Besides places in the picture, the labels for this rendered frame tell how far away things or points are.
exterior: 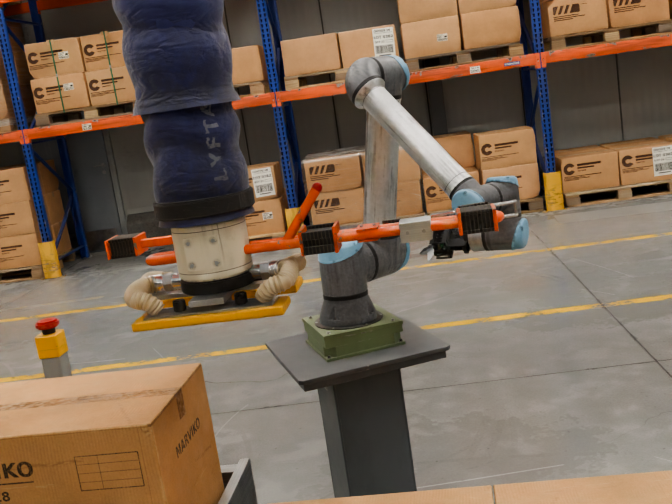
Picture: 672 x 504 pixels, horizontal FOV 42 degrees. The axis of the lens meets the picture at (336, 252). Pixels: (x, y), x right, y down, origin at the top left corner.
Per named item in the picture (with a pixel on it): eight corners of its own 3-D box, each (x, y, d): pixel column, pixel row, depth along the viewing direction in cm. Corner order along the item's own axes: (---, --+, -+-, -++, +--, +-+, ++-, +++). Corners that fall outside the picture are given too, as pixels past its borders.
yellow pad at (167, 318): (131, 333, 189) (127, 311, 188) (146, 320, 199) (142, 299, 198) (284, 315, 185) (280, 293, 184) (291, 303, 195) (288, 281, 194)
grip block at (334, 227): (301, 258, 192) (296, 232, 191) (307, 249, 201) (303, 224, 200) (338, 253, 191) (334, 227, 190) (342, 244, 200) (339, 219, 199)
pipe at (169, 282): (131, 314, 191) (126, 289, 189) (165, 286, 215) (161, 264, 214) (283, 296, 186) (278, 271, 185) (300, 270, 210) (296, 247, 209)
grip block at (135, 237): (107, 260, 225) (103, 241, 224) (119, 253, 233) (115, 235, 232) (138, 256, 224) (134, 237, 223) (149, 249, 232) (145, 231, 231)
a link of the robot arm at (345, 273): (312, 294, 288) (306, 242, 284) (348, 282, 299) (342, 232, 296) (345, 298, 277) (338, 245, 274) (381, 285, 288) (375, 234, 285)
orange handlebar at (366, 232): (99, 276, 200) (96, 261, 199) (141, 249, 229) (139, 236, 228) (506, 226, 187) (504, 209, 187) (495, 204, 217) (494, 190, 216)
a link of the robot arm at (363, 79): (337, 51, 263) (484, 203, 237) (365, 49, 272) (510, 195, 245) (323, 82, 271) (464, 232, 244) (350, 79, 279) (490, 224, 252)
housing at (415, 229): (401, 244, 190) (398, 224, 189) (402, 238, 197) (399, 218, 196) (432, 240, 189) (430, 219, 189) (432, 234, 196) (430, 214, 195)
